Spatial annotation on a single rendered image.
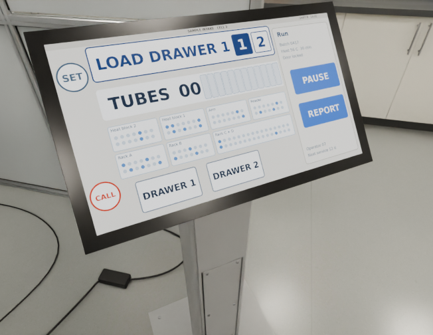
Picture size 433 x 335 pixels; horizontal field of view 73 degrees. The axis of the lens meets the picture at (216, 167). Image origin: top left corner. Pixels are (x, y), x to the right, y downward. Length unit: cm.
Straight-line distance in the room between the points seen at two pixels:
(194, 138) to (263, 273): 116
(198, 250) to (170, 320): 71
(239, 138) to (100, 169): 21
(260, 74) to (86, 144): 30
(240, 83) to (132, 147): 20
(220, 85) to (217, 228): 33
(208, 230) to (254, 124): 29
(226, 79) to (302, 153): 18
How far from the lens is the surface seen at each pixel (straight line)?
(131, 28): 50
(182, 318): 139
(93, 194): 44
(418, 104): 278
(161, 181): 44
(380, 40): 252
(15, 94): 178
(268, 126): 51
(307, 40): 60
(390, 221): 199
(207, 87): 48
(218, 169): 46
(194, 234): 67
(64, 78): 47
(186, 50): 50
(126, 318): 148
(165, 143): 45
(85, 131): 45
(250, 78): 51
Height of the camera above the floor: 131
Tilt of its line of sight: 39 degrees down
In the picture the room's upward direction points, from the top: straight up
